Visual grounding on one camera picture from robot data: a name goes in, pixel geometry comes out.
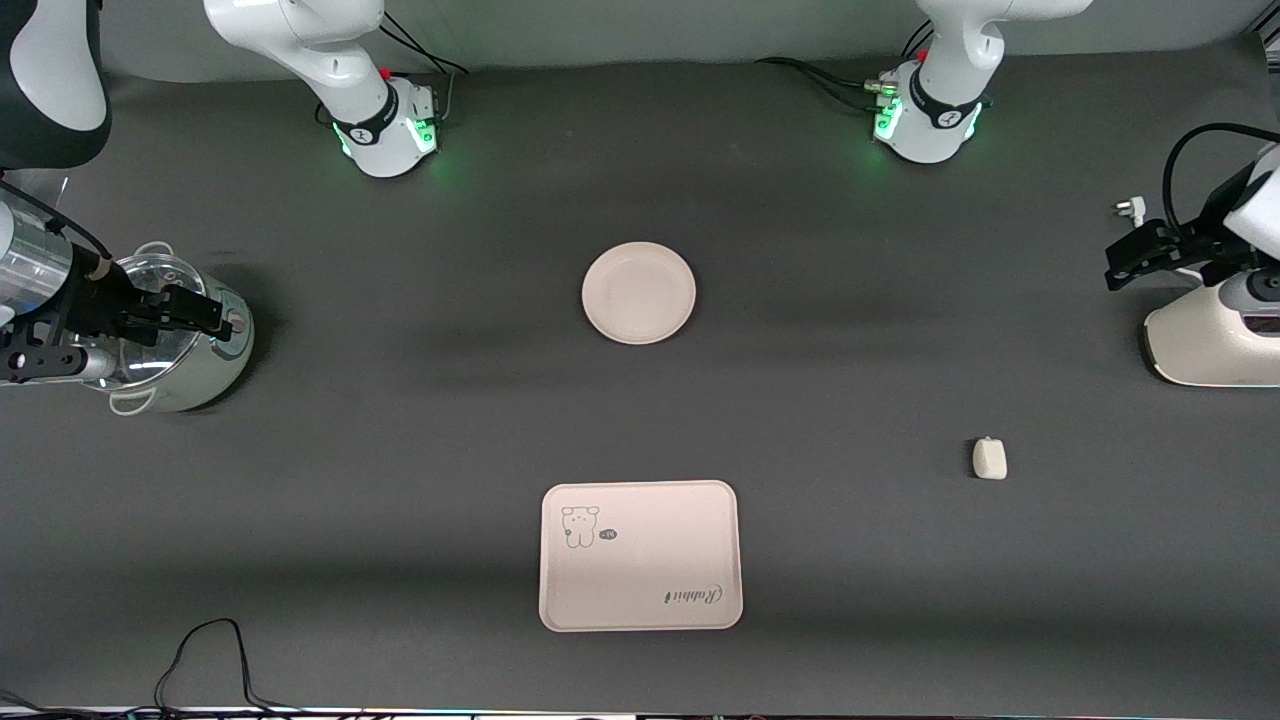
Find black cable along right arm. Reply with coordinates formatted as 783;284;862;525
0;180;111;263

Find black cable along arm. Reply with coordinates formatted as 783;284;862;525
0;180;111;263
1162;122;1280;237

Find cream white appliance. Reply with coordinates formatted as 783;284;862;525
1143;268;1280;389

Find glass pot lid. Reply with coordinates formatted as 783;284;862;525
105;252;216;391

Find cream tray with bear print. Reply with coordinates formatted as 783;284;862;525
539;480;744;633

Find black cables at right base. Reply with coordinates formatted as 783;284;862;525
378;10;471;123

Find round cream plate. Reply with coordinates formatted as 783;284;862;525
582;241;697;346

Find black cables at left base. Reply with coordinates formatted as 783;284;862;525
755;55;901;113

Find pale green cooking pot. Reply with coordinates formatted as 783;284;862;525
105;242;256;416

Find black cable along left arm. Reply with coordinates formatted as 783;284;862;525
1162;122;1280;237

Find black cables at base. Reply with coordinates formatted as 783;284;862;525
378;10;471;123
755;55;901;113

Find black cable on table edge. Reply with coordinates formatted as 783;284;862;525
0;618;341;720

